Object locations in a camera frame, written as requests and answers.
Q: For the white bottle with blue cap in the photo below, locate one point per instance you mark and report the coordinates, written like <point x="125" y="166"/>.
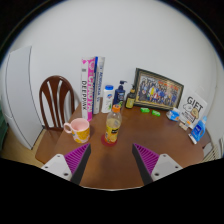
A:
<point x="107" y="101"/>

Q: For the small snack packet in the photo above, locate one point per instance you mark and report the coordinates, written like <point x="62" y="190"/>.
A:
<point x="183" y="126"/>

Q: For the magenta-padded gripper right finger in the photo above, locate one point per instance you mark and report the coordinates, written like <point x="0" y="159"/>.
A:
<point x="146" y="158"/>

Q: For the small white box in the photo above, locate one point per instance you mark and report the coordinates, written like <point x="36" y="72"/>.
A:
<point x="192" y="138"/>

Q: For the tall pink and white box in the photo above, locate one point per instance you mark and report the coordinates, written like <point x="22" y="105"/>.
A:
<point x="87" y="90"/>

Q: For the white radiator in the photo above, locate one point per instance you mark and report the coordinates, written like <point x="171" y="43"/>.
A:
<point x="216" y="151"/>

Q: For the dark blue pump bottle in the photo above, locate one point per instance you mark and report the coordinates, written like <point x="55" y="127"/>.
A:
<point x="119" y="96"/>

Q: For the dark brown wooden chair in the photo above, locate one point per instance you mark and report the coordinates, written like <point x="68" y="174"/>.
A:
<point x="56" y="80"/>

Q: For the framed group photo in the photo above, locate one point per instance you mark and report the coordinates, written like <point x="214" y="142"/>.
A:
<point x="158" y="90"/>

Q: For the blue tissue pack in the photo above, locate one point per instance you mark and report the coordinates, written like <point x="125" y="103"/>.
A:
<point x="173" y="115"/>

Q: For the white paper gift bag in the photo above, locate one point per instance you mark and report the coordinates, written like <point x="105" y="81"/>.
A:
<point x="193" y="108"/>

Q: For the green crate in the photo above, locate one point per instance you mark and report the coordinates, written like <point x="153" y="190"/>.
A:
<point x="2" y="133"/>

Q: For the pink and yellow mug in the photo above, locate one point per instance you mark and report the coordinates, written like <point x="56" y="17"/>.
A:
<point x="80" y="131"/>

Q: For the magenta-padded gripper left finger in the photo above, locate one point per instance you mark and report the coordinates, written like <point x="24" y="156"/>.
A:
<point x="77" y="158"/>

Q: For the blue detergent bottle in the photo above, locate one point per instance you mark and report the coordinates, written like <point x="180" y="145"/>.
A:
<point x="199" y="130"/>

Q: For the orange juice bottle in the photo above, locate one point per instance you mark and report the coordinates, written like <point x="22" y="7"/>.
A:
<point x="112" y="128"/>

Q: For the amber pump bottle yellow label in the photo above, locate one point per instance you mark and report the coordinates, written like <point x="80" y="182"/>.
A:
<point x="130" y="100"/>

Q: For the tall white and blue box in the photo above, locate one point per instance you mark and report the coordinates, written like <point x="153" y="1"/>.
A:
<point x="99" y="83"/>

